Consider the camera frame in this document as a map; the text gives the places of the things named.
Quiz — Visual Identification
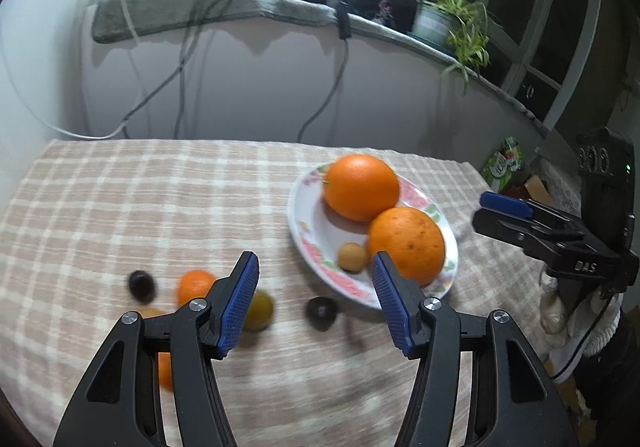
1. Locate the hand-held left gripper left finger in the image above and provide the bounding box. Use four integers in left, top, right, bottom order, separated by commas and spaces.
52, 250, 261, 447

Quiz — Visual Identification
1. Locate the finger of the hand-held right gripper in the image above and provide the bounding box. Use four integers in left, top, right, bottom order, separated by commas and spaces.
472, 210, 577, 261
479, 192, 584, 231

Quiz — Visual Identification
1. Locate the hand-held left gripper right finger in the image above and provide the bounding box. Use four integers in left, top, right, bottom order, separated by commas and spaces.
371, 251, 581, 447

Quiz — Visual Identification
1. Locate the green-brown plum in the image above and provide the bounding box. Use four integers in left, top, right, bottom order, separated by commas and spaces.
242, 290, 275, 333

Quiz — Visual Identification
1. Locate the small mandarin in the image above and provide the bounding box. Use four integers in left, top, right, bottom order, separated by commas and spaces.
157, 351, 176, 392
176, 269, 221, 309

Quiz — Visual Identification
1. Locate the tan longan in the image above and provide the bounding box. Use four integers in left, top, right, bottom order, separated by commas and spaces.
337, 242, 364, 273

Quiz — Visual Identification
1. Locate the speckled large orange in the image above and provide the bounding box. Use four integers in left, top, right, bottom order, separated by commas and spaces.
366, 207, 447, 288

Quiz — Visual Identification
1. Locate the dark purple plum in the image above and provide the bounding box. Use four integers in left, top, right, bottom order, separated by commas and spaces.
306, 296, 340, 331
127, 269, 157, 304

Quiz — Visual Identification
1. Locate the floral white plate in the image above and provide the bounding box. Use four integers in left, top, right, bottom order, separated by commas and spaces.
287, 160, 460, 312

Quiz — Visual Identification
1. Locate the smooth large orange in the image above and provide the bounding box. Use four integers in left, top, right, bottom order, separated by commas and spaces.
322, 154, 401, 223

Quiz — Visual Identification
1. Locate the person's right forearm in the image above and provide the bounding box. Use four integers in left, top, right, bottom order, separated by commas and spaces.
540, 272, 626, 383

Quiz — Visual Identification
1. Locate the brown cardboard box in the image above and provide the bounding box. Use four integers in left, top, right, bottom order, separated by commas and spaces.
522, 174, 553, 208

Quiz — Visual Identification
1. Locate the green printed carton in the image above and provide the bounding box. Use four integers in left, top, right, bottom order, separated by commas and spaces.
482, 136, 523, 193

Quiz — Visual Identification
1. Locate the white lace cloth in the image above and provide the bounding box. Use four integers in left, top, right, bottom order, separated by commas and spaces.
542, 160, 586, 215

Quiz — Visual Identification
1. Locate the beige checked tablecloth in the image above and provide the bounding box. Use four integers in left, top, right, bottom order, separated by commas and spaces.
0, 138, 551, 447

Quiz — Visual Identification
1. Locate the potted spider plant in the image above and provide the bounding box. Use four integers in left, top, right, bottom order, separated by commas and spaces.
390, 0, 501, 88

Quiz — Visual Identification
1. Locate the small purple flower plant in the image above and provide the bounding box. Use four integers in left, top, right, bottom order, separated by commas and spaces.
372, 0, 396, 25

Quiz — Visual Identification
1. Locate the grey windowsill mat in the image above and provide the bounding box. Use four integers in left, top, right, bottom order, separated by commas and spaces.
90, 0, 551, 133

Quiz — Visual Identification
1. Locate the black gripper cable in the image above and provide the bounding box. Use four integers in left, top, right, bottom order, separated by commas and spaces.
552, 294, 621, 383

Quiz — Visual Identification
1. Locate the white window frame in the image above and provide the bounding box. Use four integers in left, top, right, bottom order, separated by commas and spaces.
150, 0, 621, 128

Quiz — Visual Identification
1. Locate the black power cable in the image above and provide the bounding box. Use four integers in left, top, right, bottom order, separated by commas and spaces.
172, 22, 193, 140
120, 0, 238, 128

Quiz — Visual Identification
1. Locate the white cable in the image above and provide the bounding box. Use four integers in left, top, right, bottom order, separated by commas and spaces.
0, 0, 146, 140

